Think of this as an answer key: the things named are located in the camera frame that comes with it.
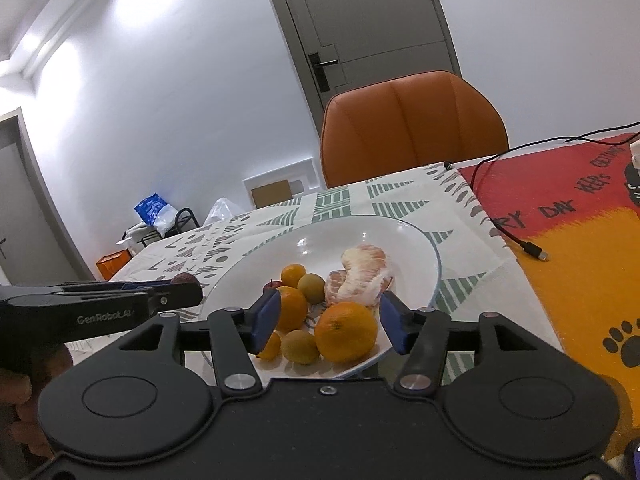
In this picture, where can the yellow-green round fruit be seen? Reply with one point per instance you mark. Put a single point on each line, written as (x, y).
(300, 346)
(311, 287)

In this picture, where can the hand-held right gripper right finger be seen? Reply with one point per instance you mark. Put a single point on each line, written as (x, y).
(395, 325)

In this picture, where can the orange box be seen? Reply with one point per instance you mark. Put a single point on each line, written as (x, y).
(114, 266)

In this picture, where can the large orange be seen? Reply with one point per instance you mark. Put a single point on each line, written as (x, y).
(346, 332)
(294, 310)

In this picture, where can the white charger adapter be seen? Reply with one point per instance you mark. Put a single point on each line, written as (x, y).
(635, 152)

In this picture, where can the person's left hand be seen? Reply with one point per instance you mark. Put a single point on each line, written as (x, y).
(30, 425)

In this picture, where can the small red apple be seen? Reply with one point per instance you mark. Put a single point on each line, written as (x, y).
(272, 285)

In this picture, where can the brown cardboard sheet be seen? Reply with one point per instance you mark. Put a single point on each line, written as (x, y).
(271, 192)

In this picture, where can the red and orange mat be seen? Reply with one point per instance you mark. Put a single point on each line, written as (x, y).
(575, 270)

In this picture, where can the small orange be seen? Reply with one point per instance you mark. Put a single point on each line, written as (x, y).
(272, 349)
(292, 275)

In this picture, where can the orange leather chair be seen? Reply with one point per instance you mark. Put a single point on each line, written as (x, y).
(410, 125)

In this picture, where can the dark red plum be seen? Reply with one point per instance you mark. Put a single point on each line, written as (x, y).
(184, 278)

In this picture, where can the patterned white tablecloth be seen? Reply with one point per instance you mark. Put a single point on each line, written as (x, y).
(400, 200)

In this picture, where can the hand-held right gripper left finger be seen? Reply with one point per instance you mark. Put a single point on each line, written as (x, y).
(265, 320)

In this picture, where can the blue plastic bag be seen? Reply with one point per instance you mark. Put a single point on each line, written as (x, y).
(150, 210)

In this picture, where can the grey door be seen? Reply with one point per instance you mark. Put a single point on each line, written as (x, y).
(30, 210)
(375, 10)

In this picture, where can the white wall panel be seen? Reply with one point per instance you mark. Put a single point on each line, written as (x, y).
(280, 170)

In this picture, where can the white plate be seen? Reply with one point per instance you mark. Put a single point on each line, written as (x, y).
(400, 250)

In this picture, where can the clear plastic bag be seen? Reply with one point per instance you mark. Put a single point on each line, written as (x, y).
(224, 212)

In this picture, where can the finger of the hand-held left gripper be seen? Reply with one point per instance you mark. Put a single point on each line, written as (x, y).
(145, 286)
(175, 296)

